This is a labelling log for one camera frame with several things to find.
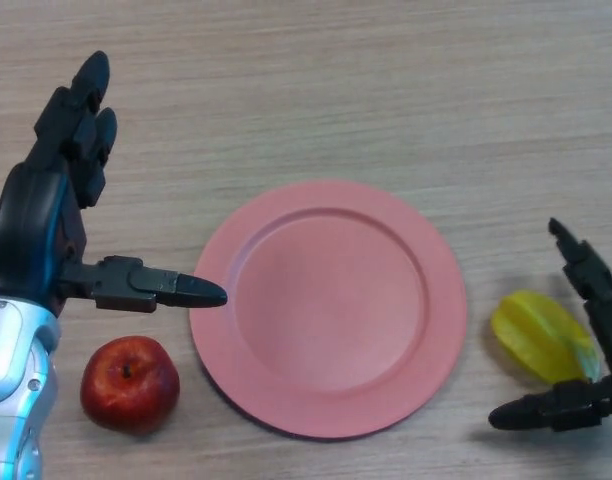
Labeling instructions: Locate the yellow starfruit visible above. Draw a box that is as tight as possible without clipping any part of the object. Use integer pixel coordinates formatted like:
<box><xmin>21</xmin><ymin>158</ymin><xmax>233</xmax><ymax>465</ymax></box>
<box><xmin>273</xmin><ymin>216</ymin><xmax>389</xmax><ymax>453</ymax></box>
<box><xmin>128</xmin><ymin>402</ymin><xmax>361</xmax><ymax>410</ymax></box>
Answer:
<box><xmin>490</xmin><ymin>289</ymin><xmax>601</xmax><ymax>385</ymax></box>

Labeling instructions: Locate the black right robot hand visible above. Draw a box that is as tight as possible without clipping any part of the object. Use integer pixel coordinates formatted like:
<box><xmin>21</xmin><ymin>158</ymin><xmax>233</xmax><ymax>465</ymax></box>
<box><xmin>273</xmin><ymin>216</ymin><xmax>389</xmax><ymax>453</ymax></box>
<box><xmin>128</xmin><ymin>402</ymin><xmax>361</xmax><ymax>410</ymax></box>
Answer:
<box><xmin>488</xmin><ymin>217</ymin><xmax>612</xmax><ymax>432</ymax></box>

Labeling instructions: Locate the red apple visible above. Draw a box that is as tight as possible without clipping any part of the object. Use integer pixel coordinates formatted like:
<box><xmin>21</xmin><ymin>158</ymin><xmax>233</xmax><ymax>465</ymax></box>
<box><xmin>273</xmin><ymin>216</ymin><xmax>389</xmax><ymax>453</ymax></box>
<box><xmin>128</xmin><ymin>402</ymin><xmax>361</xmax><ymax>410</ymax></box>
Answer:
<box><xmin>80</xmin><ymin>335</ymin><xmax>181</xmax><ymax>435</ymax></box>

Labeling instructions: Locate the pink round plate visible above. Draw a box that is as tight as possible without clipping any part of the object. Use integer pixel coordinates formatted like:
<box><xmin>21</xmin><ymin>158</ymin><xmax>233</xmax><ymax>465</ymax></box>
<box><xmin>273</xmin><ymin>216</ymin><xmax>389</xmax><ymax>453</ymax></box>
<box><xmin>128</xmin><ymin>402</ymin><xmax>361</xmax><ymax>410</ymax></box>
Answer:
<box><xmin>189</xmin><ymin>179</ymin><xmax>468</xmax><ymax>440</ymax></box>

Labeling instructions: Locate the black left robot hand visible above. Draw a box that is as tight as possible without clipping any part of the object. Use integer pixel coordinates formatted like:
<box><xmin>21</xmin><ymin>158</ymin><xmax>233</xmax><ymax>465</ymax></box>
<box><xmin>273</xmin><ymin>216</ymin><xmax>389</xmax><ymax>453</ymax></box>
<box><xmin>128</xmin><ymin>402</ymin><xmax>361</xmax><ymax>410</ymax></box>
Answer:
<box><xmin>0</xmin><ymin>49</ymin><xmax>229</xmax><ymax>319</ymax></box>

